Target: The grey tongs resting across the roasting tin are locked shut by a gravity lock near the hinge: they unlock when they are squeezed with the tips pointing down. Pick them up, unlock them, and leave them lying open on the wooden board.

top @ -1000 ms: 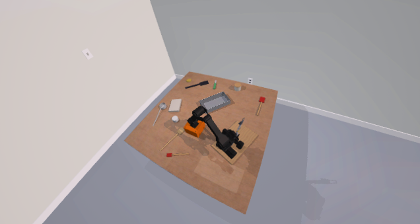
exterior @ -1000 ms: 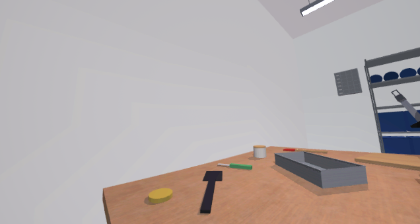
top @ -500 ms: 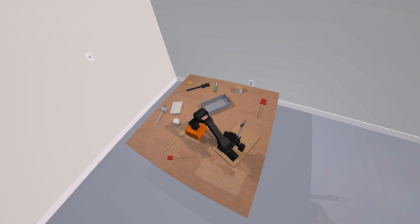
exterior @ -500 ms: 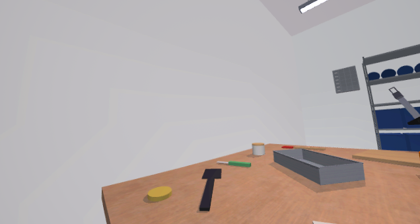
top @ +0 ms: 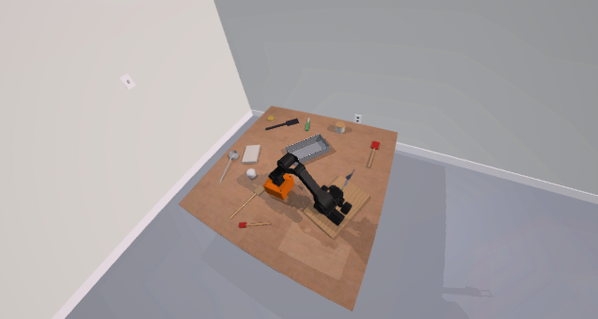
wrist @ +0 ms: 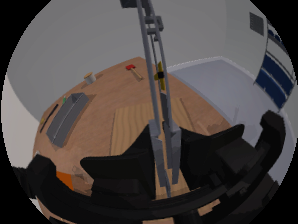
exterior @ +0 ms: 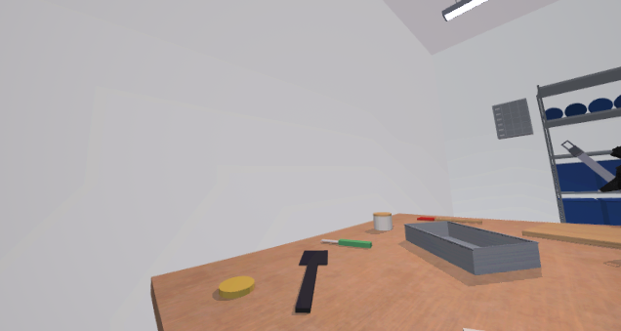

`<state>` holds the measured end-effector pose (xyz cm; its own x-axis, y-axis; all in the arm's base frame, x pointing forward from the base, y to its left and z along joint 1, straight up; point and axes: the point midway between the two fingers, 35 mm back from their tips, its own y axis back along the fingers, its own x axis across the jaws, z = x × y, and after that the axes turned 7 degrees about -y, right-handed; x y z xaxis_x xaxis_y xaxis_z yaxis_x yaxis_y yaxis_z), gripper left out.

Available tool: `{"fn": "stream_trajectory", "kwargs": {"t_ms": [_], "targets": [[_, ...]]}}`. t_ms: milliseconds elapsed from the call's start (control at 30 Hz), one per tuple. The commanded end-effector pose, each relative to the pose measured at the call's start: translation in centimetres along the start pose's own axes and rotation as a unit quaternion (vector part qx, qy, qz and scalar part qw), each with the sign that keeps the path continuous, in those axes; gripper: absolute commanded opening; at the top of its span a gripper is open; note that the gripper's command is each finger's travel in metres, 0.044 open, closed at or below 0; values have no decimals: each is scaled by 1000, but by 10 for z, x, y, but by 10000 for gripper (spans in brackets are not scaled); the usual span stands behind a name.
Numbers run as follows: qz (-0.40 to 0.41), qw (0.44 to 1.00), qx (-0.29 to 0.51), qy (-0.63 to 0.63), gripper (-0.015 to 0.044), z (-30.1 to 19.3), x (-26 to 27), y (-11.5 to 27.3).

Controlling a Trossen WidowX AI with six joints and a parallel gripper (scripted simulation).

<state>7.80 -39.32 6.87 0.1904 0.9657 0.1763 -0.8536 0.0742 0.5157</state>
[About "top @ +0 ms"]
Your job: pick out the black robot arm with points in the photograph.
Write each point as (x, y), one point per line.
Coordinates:
(325, 202)

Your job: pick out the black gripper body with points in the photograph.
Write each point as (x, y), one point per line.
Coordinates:
(345, 208)

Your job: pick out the grey canister with wooden lid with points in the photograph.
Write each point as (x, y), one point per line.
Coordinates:
(340, 127)

